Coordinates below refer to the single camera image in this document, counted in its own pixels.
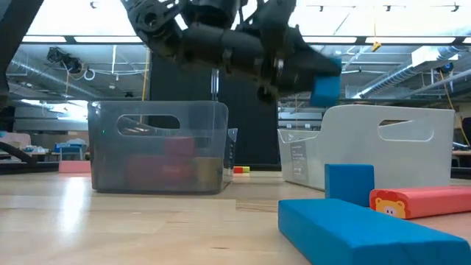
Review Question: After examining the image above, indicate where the black ceiling cable bundle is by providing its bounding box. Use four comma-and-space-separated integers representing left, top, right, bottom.
46, 46, 96, 82

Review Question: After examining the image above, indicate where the black curved cable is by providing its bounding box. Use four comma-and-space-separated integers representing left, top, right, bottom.
0, 141, 38, 166

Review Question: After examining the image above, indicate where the long blue block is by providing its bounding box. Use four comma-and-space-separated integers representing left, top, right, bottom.
277, 198, 471, 265

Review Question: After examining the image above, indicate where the dark translucent plastic bin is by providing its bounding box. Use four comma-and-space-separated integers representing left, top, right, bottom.
87, 100, 238, 195

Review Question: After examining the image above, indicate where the silver ventilation duct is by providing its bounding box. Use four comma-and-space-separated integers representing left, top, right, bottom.
7, 54, 104, 100
351, 46, 471, 100

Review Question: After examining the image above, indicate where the blue cube block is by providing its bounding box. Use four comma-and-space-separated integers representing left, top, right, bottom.
324, 163, 375, 208

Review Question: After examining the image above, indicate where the yellow cube block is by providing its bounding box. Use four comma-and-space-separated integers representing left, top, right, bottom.
194, 157, 224, 185

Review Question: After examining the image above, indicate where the small red cube block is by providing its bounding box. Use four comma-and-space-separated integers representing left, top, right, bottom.
163, 136, 196, 156

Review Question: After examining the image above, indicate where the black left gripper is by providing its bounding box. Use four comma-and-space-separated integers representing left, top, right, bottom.
257, 0, 343, 105

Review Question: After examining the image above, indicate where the black room divider panel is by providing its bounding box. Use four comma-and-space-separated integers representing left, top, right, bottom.
149, 51, 215, 130
217, 69, 280, 166

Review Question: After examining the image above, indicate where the white plastic bin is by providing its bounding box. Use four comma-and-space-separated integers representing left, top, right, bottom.
277, 105, 456, 192

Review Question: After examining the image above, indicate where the yellow hanging cable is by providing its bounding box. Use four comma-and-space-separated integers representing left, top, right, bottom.
141, 47, 152, 124

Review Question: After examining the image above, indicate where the orange-red lion face block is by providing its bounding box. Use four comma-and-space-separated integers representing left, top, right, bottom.
369, 185, 471, 220

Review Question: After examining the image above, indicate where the medium blue block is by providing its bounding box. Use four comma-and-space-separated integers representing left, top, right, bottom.
309, 57, 342, 108

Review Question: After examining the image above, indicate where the black overhead beam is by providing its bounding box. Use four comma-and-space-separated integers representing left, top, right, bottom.
0, 34, 471, 47

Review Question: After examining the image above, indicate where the long pink block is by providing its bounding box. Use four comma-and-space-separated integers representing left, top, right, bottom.
58, 160, 91, 174

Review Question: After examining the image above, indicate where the blue storage crate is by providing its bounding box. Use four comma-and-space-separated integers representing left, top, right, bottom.
54, 141, 88, 162

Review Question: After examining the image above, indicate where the silver divider hinge post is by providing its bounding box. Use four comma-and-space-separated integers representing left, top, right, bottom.
210, 68, 220, 102

